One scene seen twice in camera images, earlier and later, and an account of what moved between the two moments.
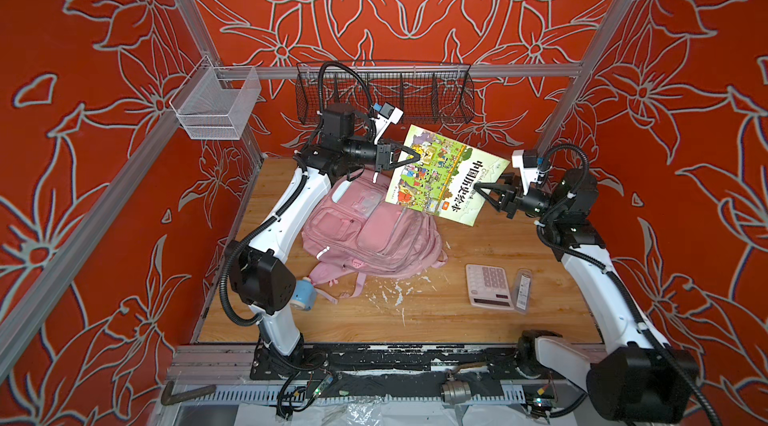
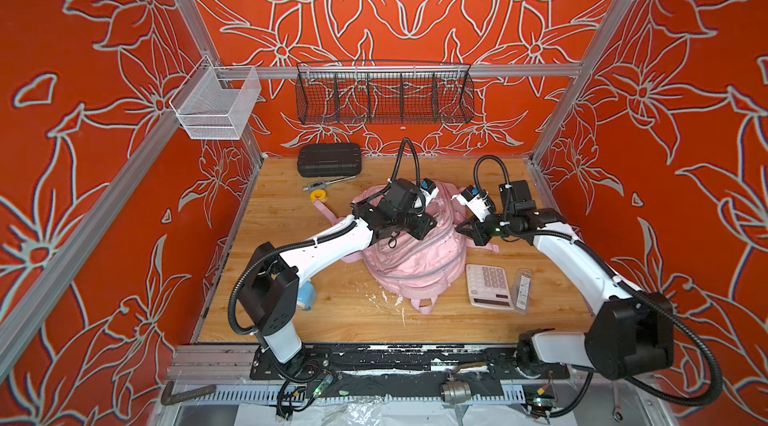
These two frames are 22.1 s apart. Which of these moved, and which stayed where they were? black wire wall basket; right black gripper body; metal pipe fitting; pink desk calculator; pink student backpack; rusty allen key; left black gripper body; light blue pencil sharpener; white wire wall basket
Moved: pink student backpack; right black gripper body; left black gripper body
Stayed: pink desk calculator; rusty allen key; metal pipe fitting; light blue pencil sharpener; white wire wall basket; black wire wall basket
